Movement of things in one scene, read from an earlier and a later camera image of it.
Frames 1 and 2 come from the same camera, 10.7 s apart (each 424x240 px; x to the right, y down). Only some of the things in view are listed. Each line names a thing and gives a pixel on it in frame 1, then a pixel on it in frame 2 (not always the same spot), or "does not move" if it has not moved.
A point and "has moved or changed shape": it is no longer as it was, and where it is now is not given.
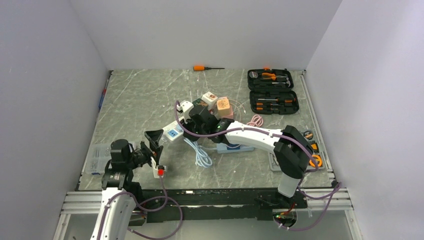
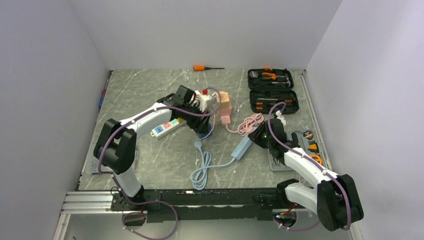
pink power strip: (230, 116) does not move
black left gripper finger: (157, 153) -> (205, 119)
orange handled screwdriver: (202, 68) does not move
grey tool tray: (317, 162) does not move
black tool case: (271, 91) does not move
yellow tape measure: (315, 158) does not move
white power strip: (171, 131) has moved or changed shape
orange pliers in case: (272, 76) does not move
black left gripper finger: (153, 137) -> (195, 122)
